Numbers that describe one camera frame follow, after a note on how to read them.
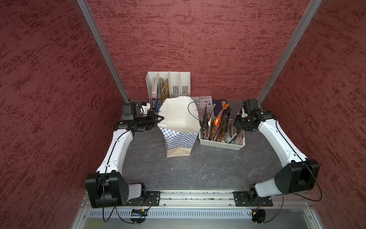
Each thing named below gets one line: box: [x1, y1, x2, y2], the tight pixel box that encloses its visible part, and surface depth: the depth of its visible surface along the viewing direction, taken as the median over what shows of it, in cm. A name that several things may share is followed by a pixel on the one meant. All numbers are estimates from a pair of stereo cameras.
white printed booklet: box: [190, 95, 215, 118], surface depth 124 cm
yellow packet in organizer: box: [162, 78, 170, 102], surface depth 103 cm
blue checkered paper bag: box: [158, 96, 202, 158], surface depth 81 cm
